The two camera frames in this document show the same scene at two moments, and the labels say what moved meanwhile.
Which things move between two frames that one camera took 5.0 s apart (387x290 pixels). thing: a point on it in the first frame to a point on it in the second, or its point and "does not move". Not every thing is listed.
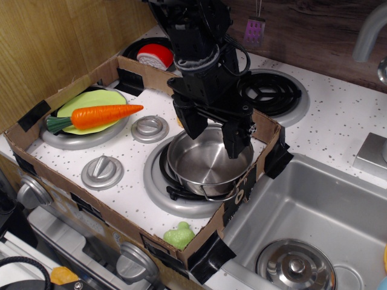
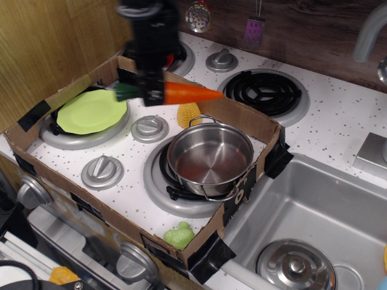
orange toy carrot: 89,116 to 174,93
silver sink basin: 341,208 does not move
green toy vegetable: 181,237 does not move
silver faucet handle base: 372,156 does not move
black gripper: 216,93 to 153,39
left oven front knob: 32,194 does not move
